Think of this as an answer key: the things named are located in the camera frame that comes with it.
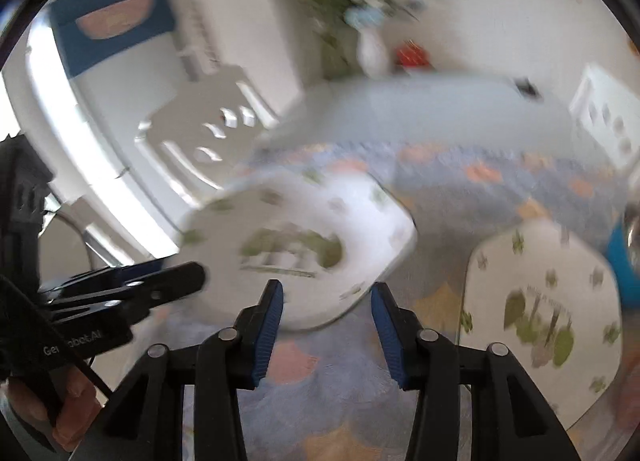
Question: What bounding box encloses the blue orange patterned tablecloth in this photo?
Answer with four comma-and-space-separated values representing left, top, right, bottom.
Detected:
165, 141, 632, 461

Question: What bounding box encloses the white square plate green print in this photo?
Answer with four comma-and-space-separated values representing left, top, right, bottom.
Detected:
180, 175, 419, 333
457, 220, 624, 433

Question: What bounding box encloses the white vase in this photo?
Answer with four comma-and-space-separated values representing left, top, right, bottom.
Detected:
356, 30, 392, 80

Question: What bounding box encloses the black small object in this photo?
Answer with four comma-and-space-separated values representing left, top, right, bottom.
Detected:
514, 77, 544, 102

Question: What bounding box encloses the white chair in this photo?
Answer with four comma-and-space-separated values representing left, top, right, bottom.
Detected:
569, 63, 640, 168
134, 65, 281, 192

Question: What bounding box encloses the red small object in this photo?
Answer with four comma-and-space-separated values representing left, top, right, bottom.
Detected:
395, 41, 434, 70

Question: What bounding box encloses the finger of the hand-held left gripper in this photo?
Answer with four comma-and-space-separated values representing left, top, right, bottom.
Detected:
40, 261, 168, 304
50, 263, 206, 327

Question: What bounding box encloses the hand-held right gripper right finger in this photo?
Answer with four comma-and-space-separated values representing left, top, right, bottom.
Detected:
370, 282, 583, 461

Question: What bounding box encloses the black cable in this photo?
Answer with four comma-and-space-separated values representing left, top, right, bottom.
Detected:
42, 211, 116, 399

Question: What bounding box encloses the blue bowl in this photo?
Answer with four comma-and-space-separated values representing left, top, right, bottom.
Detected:
604, 206, 640, 294

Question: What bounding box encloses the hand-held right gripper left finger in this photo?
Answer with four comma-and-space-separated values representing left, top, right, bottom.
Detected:
70, 280, 286, 461

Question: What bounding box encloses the blue wall poster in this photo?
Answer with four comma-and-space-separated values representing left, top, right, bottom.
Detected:
49, 0, 177, 78

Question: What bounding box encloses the person's left hand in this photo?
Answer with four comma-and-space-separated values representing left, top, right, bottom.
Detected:
2, 366, 103, 452

